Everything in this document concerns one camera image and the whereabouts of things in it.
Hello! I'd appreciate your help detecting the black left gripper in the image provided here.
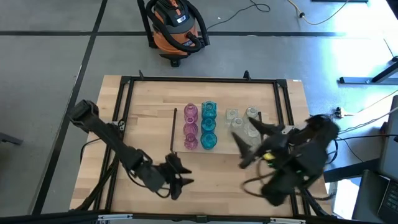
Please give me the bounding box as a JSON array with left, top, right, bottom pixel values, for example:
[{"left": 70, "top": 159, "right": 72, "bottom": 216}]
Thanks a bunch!
[{"left": 157, "top": 153, "right": 195, "bottom": 200}]

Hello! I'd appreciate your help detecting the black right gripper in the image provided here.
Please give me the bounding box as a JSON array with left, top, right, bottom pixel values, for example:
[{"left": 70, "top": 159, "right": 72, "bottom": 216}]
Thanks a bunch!
[{"left": 231, "top": 116, "right": 295, "bottom": 170}]

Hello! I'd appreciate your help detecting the clear round glass vase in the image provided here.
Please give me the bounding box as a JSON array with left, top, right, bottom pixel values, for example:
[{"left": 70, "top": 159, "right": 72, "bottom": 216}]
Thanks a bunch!
[{"left": 245, "top": 124, "right": 262, "bottom": 147}]

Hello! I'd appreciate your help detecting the clear hammered glass vase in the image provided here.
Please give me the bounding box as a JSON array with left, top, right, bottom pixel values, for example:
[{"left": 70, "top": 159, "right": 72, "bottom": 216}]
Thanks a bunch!
[{"left": 229, "top": 116, "right": 246, "bottom": 133}]

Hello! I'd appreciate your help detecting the clear glass bottle vase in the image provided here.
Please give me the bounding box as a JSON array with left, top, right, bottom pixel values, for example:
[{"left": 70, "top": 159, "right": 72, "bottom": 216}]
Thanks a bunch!
[{"left": 244, "top": 105, "right": 260, "bottom": 121}]

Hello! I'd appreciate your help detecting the clear square glass vase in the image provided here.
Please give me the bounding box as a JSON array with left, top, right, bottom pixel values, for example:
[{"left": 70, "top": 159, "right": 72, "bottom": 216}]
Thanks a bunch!
[{"left": 224, "top": 108, "right": 239, "bottom": 124}]

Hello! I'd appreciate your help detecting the pink flared-mouth glass vase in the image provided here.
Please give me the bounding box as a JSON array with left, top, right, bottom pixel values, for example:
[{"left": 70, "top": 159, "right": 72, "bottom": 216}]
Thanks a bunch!
[{"left": 183, "top": 133, "right": 199, "bottom": 151}]

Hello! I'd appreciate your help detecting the teal embossed glass tumbler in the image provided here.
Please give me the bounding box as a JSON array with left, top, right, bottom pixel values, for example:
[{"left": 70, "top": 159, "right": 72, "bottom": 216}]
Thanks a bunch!
[{"left": 200, "top": 131, "right": 218, "bottom": 151}]

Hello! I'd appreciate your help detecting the teal glass jar vase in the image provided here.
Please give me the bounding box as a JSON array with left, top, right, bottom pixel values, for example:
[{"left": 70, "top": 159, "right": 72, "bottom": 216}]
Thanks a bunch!
[{"left": 200, "top": 117, "right": 217, "bottom": 134}]

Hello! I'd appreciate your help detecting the pink swirl-ribbed glass vase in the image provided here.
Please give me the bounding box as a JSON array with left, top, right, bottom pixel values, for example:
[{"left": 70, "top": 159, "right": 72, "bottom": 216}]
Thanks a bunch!
[{"left": 182, "top": 118, "right": 200, "bottom": 137}]

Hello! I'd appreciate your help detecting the teal diamond-pattern glass vase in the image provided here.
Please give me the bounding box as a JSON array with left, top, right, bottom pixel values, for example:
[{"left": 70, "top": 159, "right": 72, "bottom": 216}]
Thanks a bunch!
[{"left": 201, "top": 100, "right": 218, "bottom": 119}]

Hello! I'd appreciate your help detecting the pink ribbed cylinder glass vase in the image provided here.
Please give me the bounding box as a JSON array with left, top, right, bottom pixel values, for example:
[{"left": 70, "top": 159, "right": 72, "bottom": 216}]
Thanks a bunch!
[{"left": 183, "top": 102, "right": 199, "bottom": 121}]

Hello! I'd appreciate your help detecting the grey metal desk foot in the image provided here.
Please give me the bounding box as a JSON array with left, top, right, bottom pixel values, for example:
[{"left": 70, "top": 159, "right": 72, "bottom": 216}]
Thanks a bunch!
[{"left": 338, "top": 55, "right": 398, "bottom": 85}]

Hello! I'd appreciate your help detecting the orange and black shop vacuum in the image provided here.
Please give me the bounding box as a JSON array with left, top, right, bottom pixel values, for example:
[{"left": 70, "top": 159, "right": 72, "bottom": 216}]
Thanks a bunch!
[{"left": 145, "top": 0, "right": 211, "bottom": 68}]

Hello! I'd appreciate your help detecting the grey computer monitor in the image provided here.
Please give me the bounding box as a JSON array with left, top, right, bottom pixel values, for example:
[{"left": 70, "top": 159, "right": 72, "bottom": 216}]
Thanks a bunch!
[{"left": 377, "top": 95, "right": 398, "bottom": 182}]

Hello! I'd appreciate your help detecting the black laptop keyboard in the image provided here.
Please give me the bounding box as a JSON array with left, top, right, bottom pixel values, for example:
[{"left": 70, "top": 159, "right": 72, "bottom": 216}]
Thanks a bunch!
[{"left": 377, "top": 182, "right": 398, "bottom": 223}]

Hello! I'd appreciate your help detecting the black vacuum wand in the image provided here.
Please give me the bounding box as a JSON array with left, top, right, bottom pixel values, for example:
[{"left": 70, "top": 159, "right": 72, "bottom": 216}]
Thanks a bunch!
[{"left": 136, "top": 0, "right": 158, "bottom": 49}]

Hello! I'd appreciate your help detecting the grey floor object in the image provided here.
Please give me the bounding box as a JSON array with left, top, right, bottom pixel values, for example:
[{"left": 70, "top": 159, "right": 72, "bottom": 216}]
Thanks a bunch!
[{"left": 0, "top": 132, "right": 24, "bottom": 146}]

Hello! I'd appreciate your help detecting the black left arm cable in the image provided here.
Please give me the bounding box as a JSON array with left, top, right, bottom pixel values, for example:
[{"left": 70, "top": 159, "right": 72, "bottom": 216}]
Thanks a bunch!
[{"left": 126, "top": 155, "right": 183, "bottom": 199}]

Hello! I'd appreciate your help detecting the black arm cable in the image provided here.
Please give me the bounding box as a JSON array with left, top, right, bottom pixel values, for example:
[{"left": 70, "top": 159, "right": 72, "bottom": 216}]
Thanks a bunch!
[
  {"left": 126, "top": 155, "right": 183, "bottom": 199},
  {"left": 241, "top": 158, "right": 280, "bottom": 198}
]

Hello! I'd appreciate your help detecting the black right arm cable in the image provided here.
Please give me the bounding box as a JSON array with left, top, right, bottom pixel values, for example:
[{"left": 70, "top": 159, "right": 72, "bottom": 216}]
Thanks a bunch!
[{"left": 241, "top": 158, "right": 280, "bottom": 198}]

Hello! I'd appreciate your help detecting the black aluminium table frame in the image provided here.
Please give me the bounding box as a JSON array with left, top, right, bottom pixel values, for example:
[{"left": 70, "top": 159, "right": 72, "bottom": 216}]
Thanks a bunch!
[{"left": 70, "top": 70, "right": 332, "bottom": 224}]

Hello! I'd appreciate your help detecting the silver frame bracket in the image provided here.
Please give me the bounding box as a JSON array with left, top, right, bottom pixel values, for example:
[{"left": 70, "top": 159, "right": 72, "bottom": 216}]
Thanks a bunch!
[
  {"left": 269, "top": 217, "right": 307, "bottom": 224},
  {"left": 97, "top": 213, "right": 134, "bottom": 222}
]

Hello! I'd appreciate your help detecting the black power cable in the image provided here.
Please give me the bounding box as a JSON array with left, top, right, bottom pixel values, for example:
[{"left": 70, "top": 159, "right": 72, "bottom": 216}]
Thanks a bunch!
[{"left": 323, "top": 133, "right": 398, "bottom": 167}]

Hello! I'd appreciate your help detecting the black floor cable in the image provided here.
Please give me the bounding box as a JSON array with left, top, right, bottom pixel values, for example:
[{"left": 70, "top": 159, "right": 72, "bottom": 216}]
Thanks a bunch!
[{"left": 206, "top": 0, "right": 271, "bottom": 31}]

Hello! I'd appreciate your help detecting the white cable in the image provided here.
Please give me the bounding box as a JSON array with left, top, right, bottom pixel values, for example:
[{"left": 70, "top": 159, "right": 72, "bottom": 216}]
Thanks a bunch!
[{"left": 337, "top": 105, "right": 398, "bottom": 134}]

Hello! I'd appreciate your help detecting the yellow floor cable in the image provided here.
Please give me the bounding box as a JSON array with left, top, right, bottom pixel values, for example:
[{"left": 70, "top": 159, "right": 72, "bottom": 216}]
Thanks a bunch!
[{"left": 286, "top": 0, "right": 351, "bottom": 26}]

